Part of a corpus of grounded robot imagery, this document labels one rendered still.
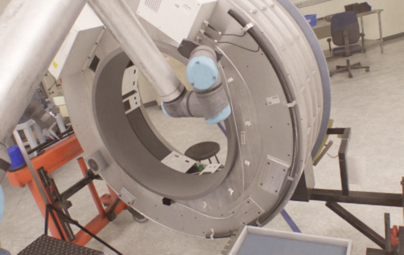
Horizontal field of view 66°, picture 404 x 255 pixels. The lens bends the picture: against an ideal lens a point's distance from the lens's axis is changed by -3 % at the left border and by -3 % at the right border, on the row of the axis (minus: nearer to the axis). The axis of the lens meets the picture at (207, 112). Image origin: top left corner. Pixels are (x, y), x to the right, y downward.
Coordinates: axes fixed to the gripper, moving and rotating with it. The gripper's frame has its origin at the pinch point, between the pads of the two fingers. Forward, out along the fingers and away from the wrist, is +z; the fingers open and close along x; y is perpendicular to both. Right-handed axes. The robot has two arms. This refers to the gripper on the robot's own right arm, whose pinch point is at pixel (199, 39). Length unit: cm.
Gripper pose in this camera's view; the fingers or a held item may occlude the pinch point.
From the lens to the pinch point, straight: 127.8
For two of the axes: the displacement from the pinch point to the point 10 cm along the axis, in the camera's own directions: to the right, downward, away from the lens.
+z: 0.3, -4.5, 8.9
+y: 8.7, 4.5, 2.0
